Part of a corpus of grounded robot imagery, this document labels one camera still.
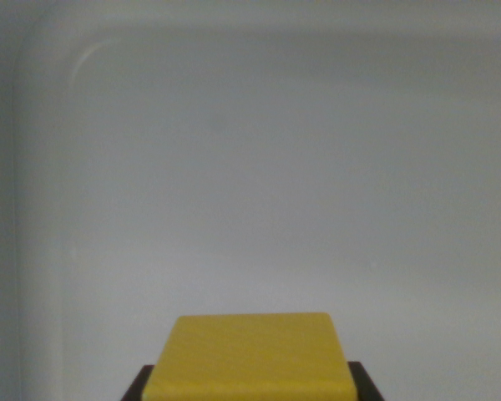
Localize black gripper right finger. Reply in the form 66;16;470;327
347;359;386;401

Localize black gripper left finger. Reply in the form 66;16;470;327
120;364;155;401

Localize yellow cube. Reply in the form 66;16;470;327
142;312;358;401

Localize grey plastic bin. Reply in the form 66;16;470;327
0;0;501;401

